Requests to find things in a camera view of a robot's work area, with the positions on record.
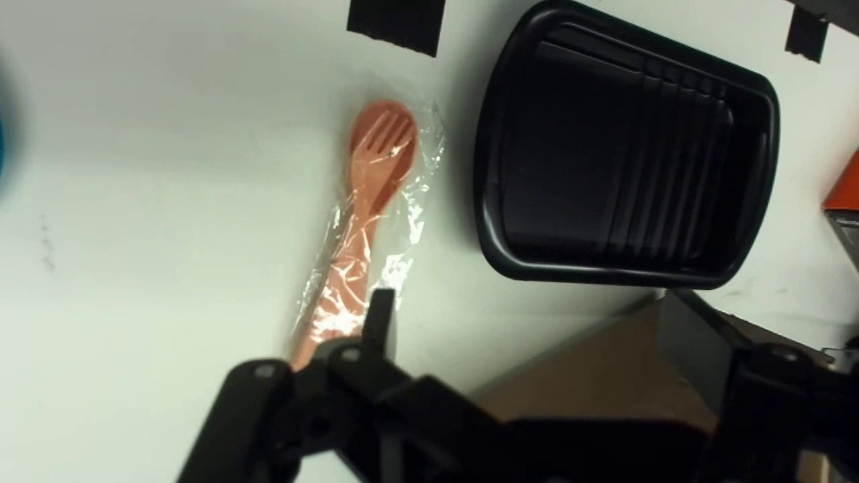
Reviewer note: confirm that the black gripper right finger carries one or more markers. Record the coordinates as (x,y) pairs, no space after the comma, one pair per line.
(708,352)

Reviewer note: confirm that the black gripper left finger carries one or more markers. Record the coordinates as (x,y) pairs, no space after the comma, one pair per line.
(376,318)

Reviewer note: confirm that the orange cutlery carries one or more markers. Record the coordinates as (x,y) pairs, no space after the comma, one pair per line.
(376,171)

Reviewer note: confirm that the brown cardboard box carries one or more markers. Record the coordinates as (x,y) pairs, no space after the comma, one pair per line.
(608,365)

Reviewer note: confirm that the orange object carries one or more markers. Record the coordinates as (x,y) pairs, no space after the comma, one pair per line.
(847,183)

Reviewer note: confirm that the black plastic tray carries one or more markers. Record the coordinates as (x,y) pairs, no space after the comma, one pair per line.
(618,151)

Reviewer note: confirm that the long black tape strip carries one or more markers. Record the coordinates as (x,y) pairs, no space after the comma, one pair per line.
(392,23)

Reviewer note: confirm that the small black tape piece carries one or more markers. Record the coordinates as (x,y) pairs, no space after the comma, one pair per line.
(806,31)

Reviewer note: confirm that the teal plate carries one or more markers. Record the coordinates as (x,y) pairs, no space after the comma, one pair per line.
(3,136)

